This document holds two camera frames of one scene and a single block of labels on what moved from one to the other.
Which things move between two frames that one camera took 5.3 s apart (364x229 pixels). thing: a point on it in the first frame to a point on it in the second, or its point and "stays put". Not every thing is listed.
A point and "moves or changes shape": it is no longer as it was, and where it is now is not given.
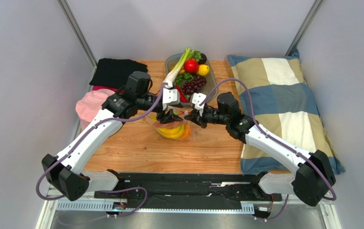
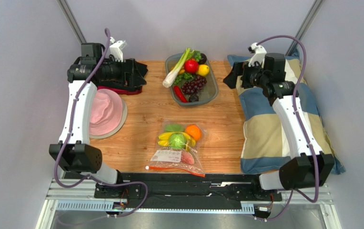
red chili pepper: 182,98 stays put
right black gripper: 196,116 to 239,76
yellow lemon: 203,70 stays put
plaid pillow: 282,104 stays put
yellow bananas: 174,132 to 164,139
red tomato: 191,66 stays put
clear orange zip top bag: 182,130 moves or changes shape
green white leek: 172,76 stays put
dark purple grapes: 193,86 stays put
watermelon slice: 168,125 to 187,157
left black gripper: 169,117 to 129,78
